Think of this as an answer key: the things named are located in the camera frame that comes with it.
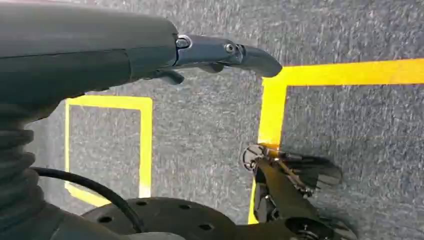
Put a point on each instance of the small yellow floor tape rectangle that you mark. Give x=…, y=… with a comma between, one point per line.
x=145, y=149

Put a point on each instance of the robot black foot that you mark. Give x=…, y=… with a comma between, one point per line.
x=281, y=188

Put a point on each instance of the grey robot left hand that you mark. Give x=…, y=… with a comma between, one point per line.
x=82, y=49

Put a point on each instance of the robot left arm ribbed sleeve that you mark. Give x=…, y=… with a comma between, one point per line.
x=16, y=165

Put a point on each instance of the large yellow floor tape rectangle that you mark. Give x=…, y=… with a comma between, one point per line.
x=271, y=109

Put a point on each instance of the black round flange with holes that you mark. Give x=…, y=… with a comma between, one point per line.
x=165, y=215

